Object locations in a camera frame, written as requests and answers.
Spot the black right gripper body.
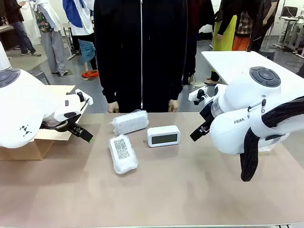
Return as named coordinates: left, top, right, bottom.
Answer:
left=200, top=101, right=214, bottom=126

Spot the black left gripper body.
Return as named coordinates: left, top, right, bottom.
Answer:
left=40, top=113, right=83, bottom=133

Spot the white digital alarm clock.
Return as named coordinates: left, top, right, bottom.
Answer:
left=146, top=125, right=181, bottom=148

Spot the plain bubble clock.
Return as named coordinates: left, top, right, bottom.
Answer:
left=109, top=109, right=150, bottom=136

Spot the bubble clock with code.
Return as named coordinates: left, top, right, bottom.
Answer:
left=108, top=134, right=139, bottom=175

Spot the black sleeved right forearm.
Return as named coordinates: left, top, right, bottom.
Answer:
left=101, top=68, right=119, bottom=104

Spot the black sleeved left forearm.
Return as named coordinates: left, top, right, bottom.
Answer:
left=169, top=68, right=184, bottom=101

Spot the person's left hand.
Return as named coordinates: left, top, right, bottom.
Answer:
left=168, top=99, right=179, bottom=113

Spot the person's right hand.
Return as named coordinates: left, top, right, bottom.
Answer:
left=107, top=101, right=120, bottom=114

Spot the brown cardboard box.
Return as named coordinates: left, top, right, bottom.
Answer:
left=0, top=85, right=76, bottom=161

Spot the white table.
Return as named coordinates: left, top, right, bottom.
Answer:
left=201, top=50, right=304, bottom=92

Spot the grey metal stool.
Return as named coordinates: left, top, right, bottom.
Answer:
left=28, top=70, right=51, bottom=86

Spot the clear plastic container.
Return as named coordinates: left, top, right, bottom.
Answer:
left=257, top=142, right=277, bottom=152

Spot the person in yellow apron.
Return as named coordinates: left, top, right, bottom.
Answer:
left=204, top=0, right=238, bottom=85

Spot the person in black zip jacket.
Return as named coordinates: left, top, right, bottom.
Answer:
left=94, top=0, right=198, bottom=114

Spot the person in plaid shirt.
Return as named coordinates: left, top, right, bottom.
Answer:
left=231, top=0, right=254, bottom=52

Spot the dark brown counter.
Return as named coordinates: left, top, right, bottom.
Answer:
left=0, top=23, right=17, bottom=52

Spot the person in jeans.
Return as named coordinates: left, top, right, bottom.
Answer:
left=4, top=0, right=42, bottom=57

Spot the person in black coat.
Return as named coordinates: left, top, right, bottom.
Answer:
left=250, top=0, right=280, bottom=52

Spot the grey height adjustable desk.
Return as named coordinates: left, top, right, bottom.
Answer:
left=273, top=16, right=304, bottom=54

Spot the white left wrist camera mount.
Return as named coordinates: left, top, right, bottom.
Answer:
left=65, top=89, right=94, bottom=106

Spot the black right arm cable sleeve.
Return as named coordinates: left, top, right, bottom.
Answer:
left=239, top=96, right=304, bottom=182

